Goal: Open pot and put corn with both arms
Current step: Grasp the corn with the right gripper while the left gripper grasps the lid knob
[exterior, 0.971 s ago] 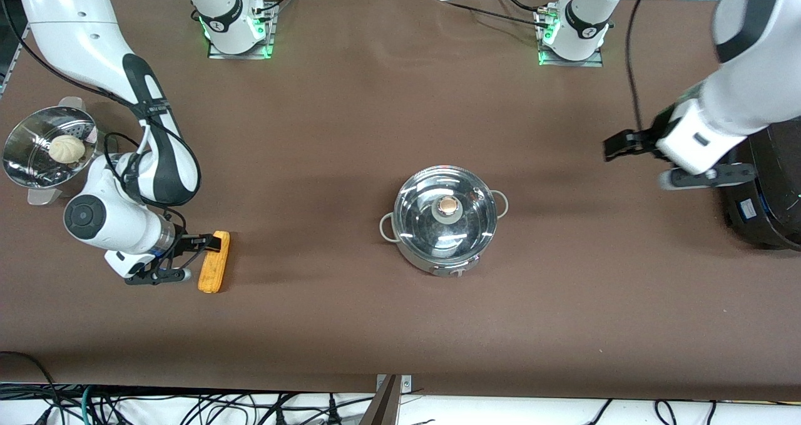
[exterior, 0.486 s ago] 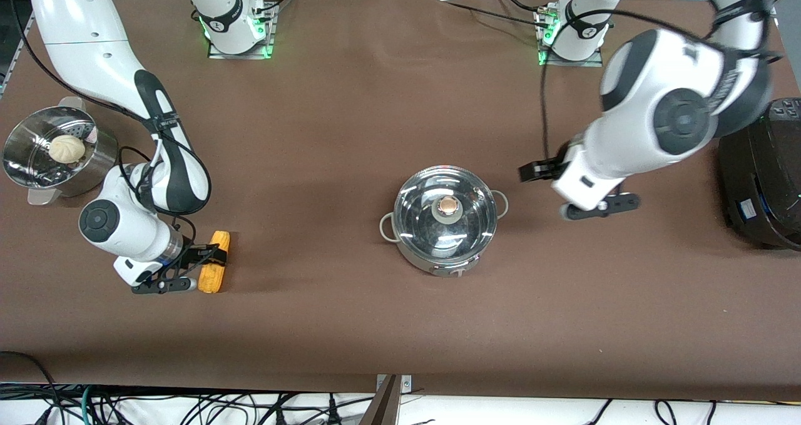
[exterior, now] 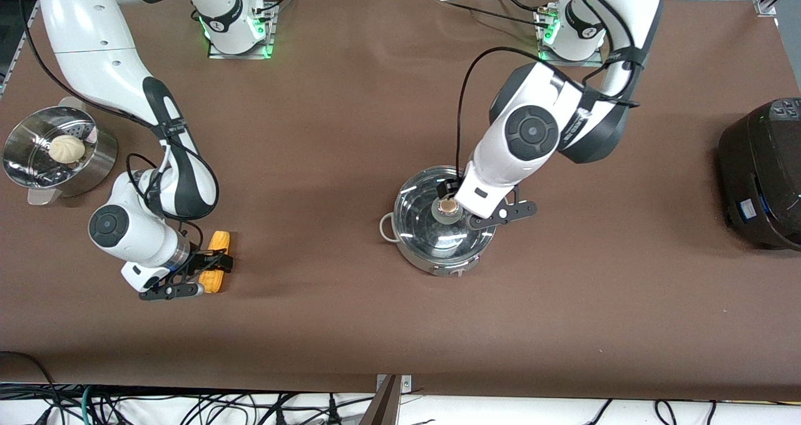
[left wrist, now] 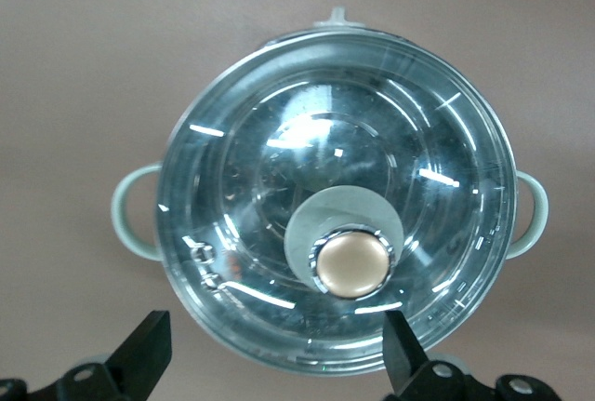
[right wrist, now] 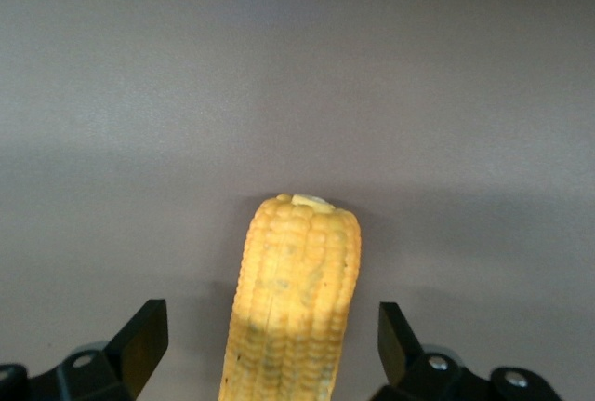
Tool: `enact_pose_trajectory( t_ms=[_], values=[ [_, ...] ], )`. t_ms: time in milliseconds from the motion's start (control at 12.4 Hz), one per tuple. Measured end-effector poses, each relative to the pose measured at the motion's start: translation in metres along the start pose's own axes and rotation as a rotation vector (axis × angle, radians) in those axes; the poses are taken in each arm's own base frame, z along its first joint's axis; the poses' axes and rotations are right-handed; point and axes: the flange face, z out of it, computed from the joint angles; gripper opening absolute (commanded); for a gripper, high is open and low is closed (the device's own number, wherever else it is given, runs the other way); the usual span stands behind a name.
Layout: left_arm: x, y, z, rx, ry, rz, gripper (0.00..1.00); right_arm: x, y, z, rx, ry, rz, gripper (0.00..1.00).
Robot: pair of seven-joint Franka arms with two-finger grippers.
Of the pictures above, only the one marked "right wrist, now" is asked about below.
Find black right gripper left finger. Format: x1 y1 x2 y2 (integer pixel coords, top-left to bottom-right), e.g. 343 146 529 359
0 298 169 401

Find yellow corn cob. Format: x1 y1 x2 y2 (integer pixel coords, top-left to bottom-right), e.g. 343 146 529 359
218 192 363 401

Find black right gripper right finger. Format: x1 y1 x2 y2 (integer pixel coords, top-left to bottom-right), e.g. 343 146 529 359
370 301 564 401

